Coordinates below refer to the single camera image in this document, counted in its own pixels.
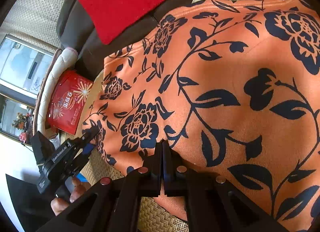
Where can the brown leather sofa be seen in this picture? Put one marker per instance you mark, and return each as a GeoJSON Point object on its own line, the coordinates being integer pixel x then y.
{"type": "Point", "coordinates": [75, 27]}

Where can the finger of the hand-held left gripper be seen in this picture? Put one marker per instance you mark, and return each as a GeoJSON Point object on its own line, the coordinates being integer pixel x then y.
{"type": "Point", "coordinates": [88, 150]}
{"type": "Point", "coordinates": [87, 135]}

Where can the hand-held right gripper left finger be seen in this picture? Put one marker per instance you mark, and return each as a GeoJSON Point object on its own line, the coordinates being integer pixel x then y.
{"type": "Point", "coordinates": [157, 162]}

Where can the red gift box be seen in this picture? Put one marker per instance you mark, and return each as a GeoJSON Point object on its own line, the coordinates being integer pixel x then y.
{"type": "Point", "coordinates": [67, 102]}

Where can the white floor air conditioner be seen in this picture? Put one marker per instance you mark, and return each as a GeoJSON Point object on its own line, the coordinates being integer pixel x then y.
{"type": "Point", "coordinates": [22, 64]}

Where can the beige dotted curtain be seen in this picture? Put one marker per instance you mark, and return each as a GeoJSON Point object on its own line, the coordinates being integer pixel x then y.
{"type": "Point", "coordinates": [32, 9]}

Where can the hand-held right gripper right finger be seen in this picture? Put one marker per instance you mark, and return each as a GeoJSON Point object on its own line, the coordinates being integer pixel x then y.
{"type": "Point", "coordinates": [168, 164]}

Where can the orange floral shirt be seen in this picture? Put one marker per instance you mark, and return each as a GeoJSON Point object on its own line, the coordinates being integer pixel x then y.
{"type": "Point", "coordinates": [225, 72]}

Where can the woven bamboo mat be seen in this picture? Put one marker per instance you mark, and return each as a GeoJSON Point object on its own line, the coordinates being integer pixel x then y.
{"type": "Point", "coordinates": [155, 212]}

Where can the folded white and red quilt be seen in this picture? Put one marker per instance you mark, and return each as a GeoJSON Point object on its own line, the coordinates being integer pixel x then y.
{"type": "Point", "coordinates": [50, 82]}

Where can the artificial flower bouquet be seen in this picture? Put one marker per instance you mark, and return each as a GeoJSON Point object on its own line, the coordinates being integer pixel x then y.
{"type": "Point", "coordinates": [22, 124]}

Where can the person's left hand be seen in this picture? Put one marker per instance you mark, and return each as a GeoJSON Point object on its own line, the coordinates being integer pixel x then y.
{"type": "Point", "coordinates": [75, 192]}

